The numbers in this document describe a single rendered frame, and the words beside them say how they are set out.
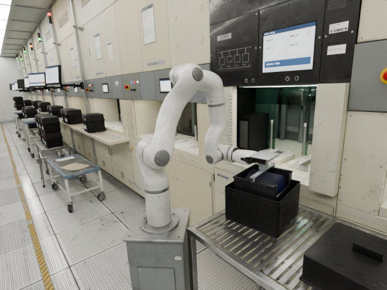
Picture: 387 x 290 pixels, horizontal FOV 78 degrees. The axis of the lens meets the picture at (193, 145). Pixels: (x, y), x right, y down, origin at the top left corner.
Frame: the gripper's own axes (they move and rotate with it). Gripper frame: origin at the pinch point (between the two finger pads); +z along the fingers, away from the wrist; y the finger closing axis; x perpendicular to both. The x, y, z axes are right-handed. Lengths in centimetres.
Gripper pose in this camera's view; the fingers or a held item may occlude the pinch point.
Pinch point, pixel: (264, 159)
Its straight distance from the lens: 119.7
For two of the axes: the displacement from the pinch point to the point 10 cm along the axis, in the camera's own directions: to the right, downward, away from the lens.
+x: -0.5, -9.7, -2.5
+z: 7.6, 1.3, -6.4
